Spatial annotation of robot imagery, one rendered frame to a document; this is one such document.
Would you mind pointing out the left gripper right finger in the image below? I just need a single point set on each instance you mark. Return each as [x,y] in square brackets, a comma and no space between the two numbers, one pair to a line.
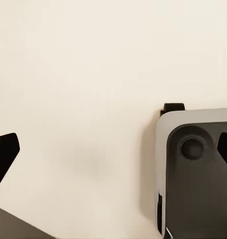
[222,145]

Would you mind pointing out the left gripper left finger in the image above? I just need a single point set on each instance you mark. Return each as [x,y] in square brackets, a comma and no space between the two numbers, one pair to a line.
[9,149]

